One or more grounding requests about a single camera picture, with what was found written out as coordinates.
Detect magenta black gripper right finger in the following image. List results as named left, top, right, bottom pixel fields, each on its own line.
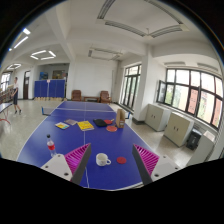
left=132, top=144, right=159, bottom=185

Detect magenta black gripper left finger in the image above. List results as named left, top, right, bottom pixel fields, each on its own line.
left=65, top=143, right=91, bottom=185

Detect white ceramic mug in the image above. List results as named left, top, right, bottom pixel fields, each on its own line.
left=96, top=153, right=111, bottom=166

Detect small red round coaster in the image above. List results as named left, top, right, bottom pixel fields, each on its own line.
left=116, top=157, right=127, bottom=164

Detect plastic bottle red label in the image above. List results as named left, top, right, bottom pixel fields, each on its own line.
left=47, top=134, right=57, bottom=157

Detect blue table tennis table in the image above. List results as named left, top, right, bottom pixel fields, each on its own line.
left=18, top=101, right=152, bottom=190

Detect yellow book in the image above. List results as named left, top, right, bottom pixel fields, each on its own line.
left=78, top=121, right=94, bottom=131

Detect grey purple booklet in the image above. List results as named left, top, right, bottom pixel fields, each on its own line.
left=64, top=119, right=78, bottom=126

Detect colourful small book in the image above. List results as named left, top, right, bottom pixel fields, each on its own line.
left=55, top=122, right=70, bottom=130

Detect black paddle case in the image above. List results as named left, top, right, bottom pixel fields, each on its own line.
left=93, top=119, right=107, bottom=127

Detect far white cabinet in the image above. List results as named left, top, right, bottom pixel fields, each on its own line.
left=145, top=104, right=171, bottom=132

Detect white cabinet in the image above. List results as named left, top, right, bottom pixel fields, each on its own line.
left=145, top=104, right=171, bottom=132
left=164, top=112, right=194, bottom=147

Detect near white cabinet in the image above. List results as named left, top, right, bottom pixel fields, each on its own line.
left=164, top=112, right=194, bottom=147

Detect red table tennis paddle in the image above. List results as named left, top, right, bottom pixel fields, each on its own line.
left=104, top=119, right=114, bottom=125

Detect brown paper bag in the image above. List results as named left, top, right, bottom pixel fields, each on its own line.
left=116, top=109, right=125, bottom=128

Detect black bin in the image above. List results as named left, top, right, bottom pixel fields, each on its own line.
left=186, top=129, right=202, bottom=150

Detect low wooden side table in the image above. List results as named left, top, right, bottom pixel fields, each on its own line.
left=84, top=96, right=99, bottom=103

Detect left brown armchair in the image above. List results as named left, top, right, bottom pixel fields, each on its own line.
left=71, top=90, right=82, bottom=101

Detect brown armchair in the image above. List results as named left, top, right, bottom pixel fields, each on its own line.
left=100, top=91, right=112, bottom=103
left=71, top=90, right=82, bottom=101

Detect right brown armchair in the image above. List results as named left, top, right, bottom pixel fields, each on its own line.
left=100, top=91, right=112, bottom=103

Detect blue partition barrier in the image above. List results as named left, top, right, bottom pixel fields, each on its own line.
left=34, top=79, right=65, bottom=98

